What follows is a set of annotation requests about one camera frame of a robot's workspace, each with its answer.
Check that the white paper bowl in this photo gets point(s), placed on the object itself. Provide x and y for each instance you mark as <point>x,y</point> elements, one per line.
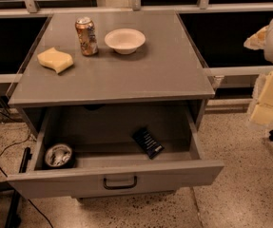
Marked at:
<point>125,40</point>

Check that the open grey top drawer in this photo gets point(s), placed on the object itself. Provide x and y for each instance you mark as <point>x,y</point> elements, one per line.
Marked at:
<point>104,148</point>

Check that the black drawer handle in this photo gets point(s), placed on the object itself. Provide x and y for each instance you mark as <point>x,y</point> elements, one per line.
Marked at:
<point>110,184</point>

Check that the grey drawer cabinet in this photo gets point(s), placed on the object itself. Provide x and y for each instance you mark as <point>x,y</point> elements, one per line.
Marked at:
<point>165,68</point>

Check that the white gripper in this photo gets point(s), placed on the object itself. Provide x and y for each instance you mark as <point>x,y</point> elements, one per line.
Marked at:
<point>262,112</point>

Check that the black stand leg left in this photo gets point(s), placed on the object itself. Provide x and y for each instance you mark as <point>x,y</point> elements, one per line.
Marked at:
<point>12,218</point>

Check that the round tin in drawer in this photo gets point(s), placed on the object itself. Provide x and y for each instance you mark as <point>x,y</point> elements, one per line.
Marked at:
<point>58,156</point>

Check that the yellow wavy sponge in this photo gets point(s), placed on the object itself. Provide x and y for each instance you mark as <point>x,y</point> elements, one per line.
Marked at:
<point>55,59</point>

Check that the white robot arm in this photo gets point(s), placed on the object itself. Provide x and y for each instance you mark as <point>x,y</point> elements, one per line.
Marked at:
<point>262,39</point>

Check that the grey window railing frame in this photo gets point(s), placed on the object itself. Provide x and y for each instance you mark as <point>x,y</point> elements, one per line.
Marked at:
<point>136,3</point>

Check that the dented soda can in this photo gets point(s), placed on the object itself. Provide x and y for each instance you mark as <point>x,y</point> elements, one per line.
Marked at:
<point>85,29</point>

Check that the dark blue rxbar wrapper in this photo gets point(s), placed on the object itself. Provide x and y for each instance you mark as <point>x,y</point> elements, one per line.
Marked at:
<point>144,139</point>

